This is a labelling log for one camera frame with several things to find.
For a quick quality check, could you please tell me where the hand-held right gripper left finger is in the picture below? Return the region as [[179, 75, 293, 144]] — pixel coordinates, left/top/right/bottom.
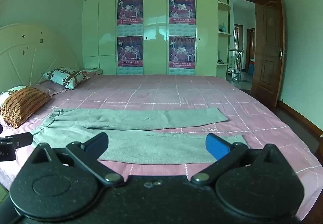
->
[[30, 132, 124, 187]]

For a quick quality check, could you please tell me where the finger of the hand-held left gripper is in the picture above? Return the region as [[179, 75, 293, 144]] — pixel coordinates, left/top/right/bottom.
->
[[11, 132, 33, 149]]

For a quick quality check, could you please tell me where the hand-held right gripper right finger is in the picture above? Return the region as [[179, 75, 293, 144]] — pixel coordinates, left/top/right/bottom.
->
[[191, 133, 294, 186]]

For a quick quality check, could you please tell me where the green woollen garment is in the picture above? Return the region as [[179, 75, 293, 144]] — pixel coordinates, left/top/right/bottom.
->
[[30, 107, 249, 164]]

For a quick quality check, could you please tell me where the plain pink pillow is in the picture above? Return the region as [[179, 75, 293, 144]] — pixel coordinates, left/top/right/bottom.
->
[[0, 115, 14, 128], [36, 79, 69, 95]]

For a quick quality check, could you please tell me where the orange striped pillow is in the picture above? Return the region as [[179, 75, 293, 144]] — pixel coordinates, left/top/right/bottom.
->
[[0, 85, 52, 129]]

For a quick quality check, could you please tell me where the teal heart patterned pillow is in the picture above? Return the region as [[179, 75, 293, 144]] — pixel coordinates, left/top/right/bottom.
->
[[42, 67, 90, 90]]

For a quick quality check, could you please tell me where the pink checked bed sheet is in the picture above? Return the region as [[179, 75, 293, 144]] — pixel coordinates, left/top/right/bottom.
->
[[0, 74, 323, 222]]

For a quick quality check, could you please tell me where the cream bed headboard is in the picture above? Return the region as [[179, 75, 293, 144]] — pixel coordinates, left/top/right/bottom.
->
[[0, 23, 81, 93]]

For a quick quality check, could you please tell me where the metal stair railing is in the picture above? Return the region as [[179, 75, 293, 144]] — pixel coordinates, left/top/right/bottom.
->
[[228, 48, 246, 81]]

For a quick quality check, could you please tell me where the brown wooden baseboard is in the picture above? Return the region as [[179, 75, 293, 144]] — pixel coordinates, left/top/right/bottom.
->
[[277, 100, 323, 140]]

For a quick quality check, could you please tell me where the brown wooden door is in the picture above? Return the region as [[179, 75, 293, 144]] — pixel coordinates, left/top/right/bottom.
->
[[250, 0, 286, 108]]

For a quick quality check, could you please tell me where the cream corner shelf unit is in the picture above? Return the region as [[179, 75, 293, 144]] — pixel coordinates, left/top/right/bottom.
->
[[216, 0, 233, 66]]

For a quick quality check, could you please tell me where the cream glossy wardrobe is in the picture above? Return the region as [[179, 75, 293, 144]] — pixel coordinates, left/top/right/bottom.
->
[[82, 0, 275, 79]]

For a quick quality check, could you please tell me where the purple wall poster with calendar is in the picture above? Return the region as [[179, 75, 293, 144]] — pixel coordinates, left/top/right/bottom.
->
[[116, 0, 144, 37], [168, 36, 196, 76], [117, 36, 144, 75], [168, 0, 197, 37]]

